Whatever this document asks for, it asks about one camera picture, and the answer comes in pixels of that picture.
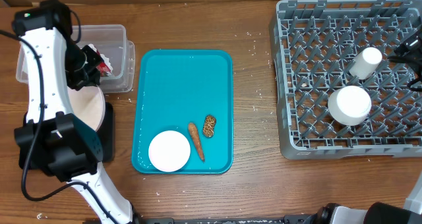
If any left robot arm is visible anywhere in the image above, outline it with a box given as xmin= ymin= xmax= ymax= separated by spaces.
xmin=10 ymin=0 xmax=142 ymax=223

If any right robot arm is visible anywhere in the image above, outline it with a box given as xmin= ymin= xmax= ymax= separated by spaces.
xmin=304 ymin=30 xmax=421 ymax=224

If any teal serving tray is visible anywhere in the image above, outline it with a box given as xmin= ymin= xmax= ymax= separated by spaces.
xmin=131 ymin=49 xmax=234 ymax=175

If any black plastic tray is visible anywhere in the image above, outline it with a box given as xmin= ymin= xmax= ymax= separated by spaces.
xmin=18 ymin=101 xmax=115 ymax=171

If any red sauce packet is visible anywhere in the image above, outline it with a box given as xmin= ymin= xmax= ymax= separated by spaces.
xmin=96 ymin=63 xmax=113 ymax=77

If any brown patterned food piece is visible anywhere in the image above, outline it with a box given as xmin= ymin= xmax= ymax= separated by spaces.
xmin=202 ymin=115 xmax=216 ymax=138

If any white paper napkin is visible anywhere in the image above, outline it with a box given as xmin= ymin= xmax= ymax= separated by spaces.
xmin=88 ymin=43 xmax=111 ymax=64

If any pale green bowl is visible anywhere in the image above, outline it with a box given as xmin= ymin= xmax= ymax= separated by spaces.
xmin=328 ymin=86 xmax=372 ymax=126

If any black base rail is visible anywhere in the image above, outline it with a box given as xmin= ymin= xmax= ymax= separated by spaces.
xmin=135 ymin=214 xmax=315 ymax=224

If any clear plastic waste bin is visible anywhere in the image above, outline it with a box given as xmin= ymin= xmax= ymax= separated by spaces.
xmin=15 ymin=24 xmax=136 ymax=96

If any white cup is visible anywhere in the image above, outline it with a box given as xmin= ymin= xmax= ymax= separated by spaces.
xmin=349 ymin=47 xmax=382 ymax=80

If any small pink plate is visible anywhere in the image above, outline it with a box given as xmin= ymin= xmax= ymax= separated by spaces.
xmin=148 ymin=130 xmax=191 ymax=173

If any orange carrot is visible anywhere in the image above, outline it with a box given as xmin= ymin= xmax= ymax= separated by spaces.
xmin=188 ymin=123 xmax=205 ymax=162

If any large white dinner plate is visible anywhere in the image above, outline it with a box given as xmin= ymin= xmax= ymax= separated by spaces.
xmin=68 ymin=86 xmax=106 ymax=131

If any grey dishwasher rack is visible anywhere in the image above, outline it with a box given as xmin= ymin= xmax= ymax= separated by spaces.
xmin=269 ymin=0 xmax=421 ymax=159

